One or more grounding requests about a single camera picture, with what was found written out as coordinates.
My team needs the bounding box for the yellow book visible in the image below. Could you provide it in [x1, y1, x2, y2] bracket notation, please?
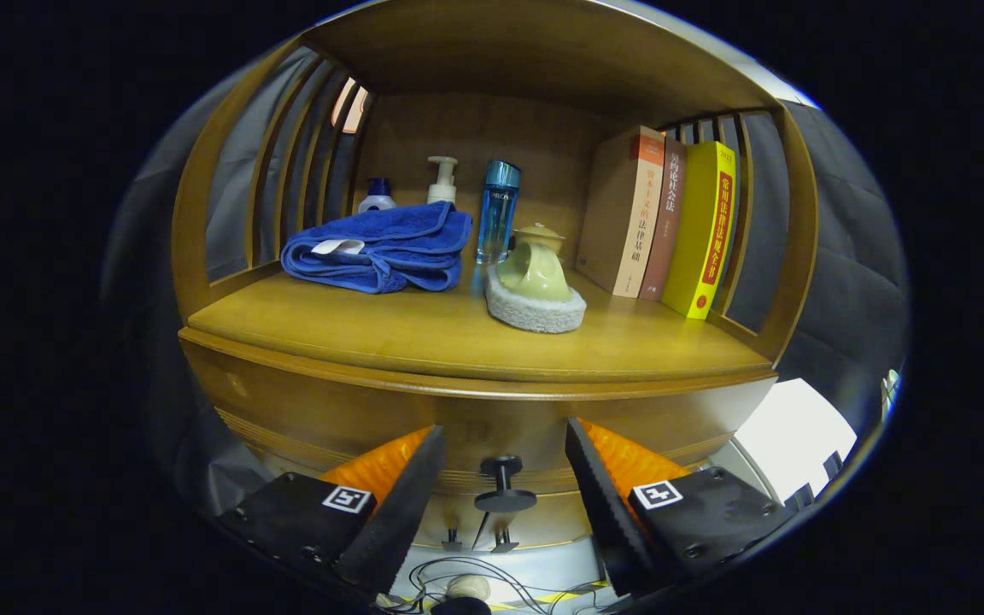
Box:
[661, 141, 738, 320]

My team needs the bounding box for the green scrub brush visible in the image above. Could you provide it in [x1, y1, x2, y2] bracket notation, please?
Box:
[484, 241, 588, 334]

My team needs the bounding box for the beige lidded tea cup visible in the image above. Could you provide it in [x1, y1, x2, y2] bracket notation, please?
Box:
[512, 223, 567, 260]

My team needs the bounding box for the wooden cabinet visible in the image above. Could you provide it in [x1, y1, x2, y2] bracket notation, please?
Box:
[170, 0, 819, 552]

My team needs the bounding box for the orange and white book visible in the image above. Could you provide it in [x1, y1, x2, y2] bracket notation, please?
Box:
[576, 126, 666, 299]

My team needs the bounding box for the blue glass bottle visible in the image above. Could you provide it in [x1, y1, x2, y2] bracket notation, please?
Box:
[476, 160, 522, 265]

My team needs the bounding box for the white pump bottle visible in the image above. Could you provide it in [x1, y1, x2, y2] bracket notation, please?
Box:
[426, 155, 460, 207]

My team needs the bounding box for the black cable bundle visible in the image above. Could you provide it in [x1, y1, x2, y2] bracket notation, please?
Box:
[389, 555, 621, 615]

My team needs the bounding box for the brown book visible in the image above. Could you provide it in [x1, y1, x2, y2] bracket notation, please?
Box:
[639, 137, 688, 301]

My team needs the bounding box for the black metal stand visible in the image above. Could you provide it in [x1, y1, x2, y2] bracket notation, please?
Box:
[787, 450, 845, 507]

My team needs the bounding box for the blue folded towel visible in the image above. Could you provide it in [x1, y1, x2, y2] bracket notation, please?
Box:
[280, 202, 474, 295]

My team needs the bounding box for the wooden countertop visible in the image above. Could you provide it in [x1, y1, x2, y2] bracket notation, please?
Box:
[187, 265, 776, 384]

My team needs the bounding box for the wooden drawer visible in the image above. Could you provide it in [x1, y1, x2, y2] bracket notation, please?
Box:
[202, 342, 770, 515]

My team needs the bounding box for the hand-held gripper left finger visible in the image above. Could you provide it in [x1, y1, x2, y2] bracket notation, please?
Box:
[217, 425, 447, 596]

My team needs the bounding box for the small white blue-capped bottle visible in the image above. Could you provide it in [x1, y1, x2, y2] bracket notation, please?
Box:
[357, 177, 397, 214]

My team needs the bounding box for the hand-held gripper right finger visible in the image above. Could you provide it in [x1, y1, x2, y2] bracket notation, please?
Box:
[565, 417, 796, 597]

